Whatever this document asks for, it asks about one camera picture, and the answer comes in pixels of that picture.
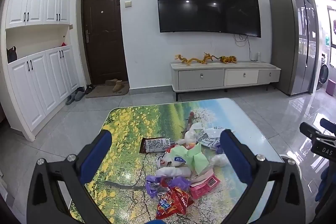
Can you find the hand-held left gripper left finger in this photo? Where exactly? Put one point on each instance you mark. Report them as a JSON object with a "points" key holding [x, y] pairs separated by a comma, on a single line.
{"points": [[97, 155]]}

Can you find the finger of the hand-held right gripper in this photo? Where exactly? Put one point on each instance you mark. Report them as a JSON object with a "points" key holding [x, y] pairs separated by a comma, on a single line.
{"points": [[312, 132], [328, 124]]}

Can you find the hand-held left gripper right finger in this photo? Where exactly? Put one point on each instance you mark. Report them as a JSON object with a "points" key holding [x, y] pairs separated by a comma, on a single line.
{"points": [[231, 150]]}

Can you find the small purple wrapper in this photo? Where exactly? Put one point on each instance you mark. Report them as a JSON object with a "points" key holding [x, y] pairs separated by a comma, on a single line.
{"points": [[219, 146]]}

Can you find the white plastic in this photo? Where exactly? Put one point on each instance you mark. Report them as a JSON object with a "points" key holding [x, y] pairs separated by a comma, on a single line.
{"points": [[219, 159]]}

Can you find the white printed wrapper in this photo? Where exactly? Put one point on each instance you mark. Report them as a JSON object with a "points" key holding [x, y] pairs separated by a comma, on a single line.
{"points": [[207, 138]]}

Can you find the green paper napkin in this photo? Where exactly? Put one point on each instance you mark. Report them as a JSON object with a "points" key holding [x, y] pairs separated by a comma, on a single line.
{"points": [[194, 158]]}

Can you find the white plastic bag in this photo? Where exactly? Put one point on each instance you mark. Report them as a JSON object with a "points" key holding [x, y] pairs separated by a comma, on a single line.
{"points": [[191, 134]]}

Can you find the pink wrapper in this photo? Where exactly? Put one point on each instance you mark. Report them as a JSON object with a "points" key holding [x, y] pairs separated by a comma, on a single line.
{"points": [[204, 184]]}

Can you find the brown snack wrapper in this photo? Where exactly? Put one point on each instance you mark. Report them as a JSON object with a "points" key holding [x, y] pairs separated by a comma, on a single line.
{"points": [[155, 145]]}

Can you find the small red wrapper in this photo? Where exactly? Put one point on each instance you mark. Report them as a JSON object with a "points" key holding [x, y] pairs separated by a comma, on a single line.
{"points": [[170, 148]]}

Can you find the white wrapper with blue label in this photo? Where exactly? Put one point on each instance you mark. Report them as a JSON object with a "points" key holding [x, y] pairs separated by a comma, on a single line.
{"points": [[170, 159]]}

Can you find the white tissue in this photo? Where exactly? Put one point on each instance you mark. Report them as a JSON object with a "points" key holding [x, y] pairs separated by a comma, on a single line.
{"points": [[173, 172]]}

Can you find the red snack bag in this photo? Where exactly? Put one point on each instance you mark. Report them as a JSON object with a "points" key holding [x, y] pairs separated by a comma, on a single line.
{"points": [[173, 200]]}

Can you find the person's right hand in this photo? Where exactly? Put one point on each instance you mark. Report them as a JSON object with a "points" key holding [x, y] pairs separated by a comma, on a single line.
{"points": [[323, 184]]}

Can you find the purple stool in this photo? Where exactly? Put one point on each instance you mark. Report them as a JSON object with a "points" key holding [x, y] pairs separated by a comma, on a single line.
{"points": [[331, 89]]}

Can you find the washing machine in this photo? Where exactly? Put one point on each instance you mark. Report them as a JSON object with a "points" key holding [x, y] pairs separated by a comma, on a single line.
{"points": [[324, 73]]}

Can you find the grey slipper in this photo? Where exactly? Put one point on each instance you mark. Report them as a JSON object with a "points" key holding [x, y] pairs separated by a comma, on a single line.
{"points": [[79, 95], [70, 100]]}

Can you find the brown doormat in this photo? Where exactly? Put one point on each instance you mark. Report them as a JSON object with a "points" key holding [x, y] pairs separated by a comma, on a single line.
{"points": [[102, 92]]}

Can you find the pair of black shoes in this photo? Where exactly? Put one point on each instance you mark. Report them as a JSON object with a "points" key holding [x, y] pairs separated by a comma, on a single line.
{"points": [[89, 88]]}

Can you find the tan boot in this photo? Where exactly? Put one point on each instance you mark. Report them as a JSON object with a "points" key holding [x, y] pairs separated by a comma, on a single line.
{"points": [[111, 81], [118, 87]]}

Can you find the grey white television stand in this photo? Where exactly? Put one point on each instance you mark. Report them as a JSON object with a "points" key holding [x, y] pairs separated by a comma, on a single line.
{"points": [[210, 77]]}

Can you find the window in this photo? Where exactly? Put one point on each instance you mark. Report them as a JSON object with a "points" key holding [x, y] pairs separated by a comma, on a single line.
{"points": [[332, 35]]}

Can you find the white floor cabinet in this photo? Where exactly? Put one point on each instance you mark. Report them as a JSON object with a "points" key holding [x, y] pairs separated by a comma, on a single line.
{"points": [[39, 87]]}

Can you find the silver refrigerator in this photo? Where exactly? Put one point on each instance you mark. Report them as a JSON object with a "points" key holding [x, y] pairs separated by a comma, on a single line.
{"points": [[288, 43]]}

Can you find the golden tiger figure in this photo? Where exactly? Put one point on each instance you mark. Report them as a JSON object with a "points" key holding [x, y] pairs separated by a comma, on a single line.
{"points": [[228, 59]]}

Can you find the short golden dragon figure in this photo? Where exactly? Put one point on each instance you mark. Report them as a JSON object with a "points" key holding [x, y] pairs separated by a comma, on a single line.
{"points": [[208, 58]]}

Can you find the long golden dragon figure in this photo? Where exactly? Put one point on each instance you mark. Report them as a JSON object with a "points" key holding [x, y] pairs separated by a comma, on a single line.
{"points": [[187, 60]]}

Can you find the dark brown entry door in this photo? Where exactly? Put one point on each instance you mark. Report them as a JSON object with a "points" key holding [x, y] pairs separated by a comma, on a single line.
{"points": [[103, 35]]}

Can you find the black bag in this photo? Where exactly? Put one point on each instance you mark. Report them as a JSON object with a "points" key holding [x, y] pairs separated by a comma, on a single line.
{"points": [[11, 55]]}

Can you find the black wall television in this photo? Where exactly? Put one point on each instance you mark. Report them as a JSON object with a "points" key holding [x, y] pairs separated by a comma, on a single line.
{"points": [[207, 3]]}

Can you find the gold wall switch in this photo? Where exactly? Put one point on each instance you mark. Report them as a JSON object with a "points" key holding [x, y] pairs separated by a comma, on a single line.
{"points": [[127, 3]]}

